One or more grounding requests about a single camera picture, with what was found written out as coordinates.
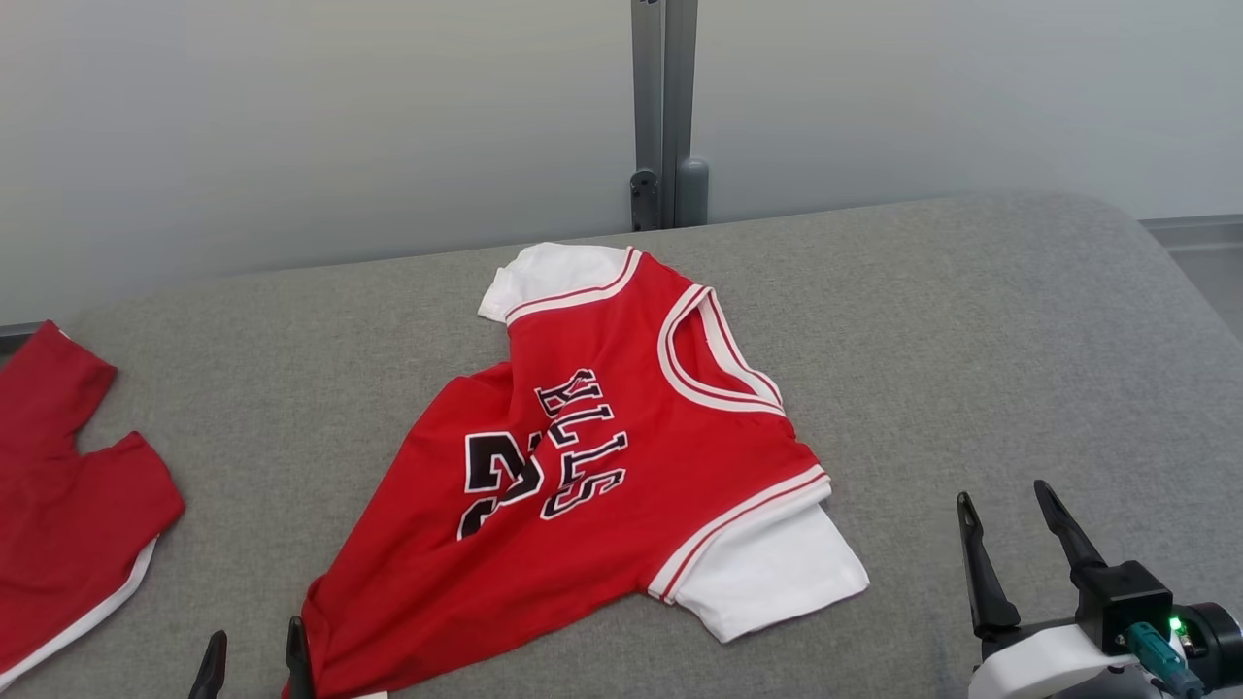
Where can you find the grey metal post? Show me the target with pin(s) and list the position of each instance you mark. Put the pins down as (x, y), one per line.
(665, 78)

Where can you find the grey cylindrical post bumper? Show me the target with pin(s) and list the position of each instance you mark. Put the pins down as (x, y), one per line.
(692, 194)

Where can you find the red white-trimmed shorts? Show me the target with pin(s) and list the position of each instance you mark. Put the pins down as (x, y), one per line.
(68, 524)

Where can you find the dark post hinge bracket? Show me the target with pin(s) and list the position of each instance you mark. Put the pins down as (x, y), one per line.
(644, 199)

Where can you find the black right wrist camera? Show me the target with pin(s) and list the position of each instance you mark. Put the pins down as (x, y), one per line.
(1122, 602)

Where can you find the red white-sleeved basketball jersey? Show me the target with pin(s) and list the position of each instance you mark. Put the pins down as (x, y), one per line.
(738, 456)

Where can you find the teal right camera connector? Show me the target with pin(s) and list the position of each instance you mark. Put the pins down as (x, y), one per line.
(1156, 655)

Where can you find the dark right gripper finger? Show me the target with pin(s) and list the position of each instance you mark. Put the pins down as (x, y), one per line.
(989, 592)
(1066, 534)

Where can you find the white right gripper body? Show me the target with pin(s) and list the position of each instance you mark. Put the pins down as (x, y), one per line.
(1039, 670)

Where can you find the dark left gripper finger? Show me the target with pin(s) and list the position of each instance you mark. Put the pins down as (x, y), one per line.
(209, 670)
(298, 665)

